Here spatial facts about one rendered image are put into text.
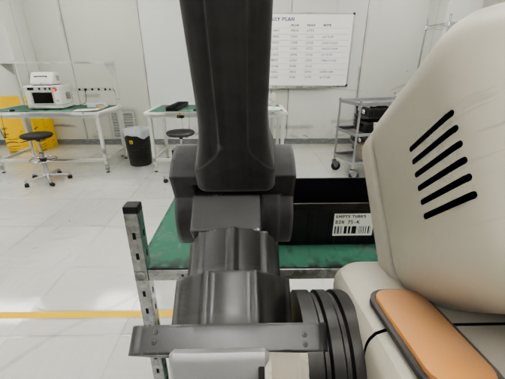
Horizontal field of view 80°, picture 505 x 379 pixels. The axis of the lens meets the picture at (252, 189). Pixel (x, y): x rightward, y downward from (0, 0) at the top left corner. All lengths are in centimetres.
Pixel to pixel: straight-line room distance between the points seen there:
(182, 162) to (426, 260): 18
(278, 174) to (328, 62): 533
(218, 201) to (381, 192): 13
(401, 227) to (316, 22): 536
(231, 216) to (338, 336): 11
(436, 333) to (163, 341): 15
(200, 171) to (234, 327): 11
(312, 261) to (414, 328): 53
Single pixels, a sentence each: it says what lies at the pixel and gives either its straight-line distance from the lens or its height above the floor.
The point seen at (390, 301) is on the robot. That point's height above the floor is 123.
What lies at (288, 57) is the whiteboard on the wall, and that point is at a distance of 543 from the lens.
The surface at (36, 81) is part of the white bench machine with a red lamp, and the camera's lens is 491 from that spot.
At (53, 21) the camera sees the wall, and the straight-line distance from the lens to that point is 623.
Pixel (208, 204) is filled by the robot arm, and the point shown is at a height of 126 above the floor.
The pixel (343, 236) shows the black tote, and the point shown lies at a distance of 77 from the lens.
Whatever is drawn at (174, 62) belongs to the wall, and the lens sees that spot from 554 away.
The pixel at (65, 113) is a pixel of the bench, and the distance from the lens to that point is 449.
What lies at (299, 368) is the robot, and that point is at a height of 120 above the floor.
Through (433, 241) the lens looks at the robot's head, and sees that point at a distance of 19.
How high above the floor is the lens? 136
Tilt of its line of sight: 23 degrees down
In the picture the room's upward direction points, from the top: straight up
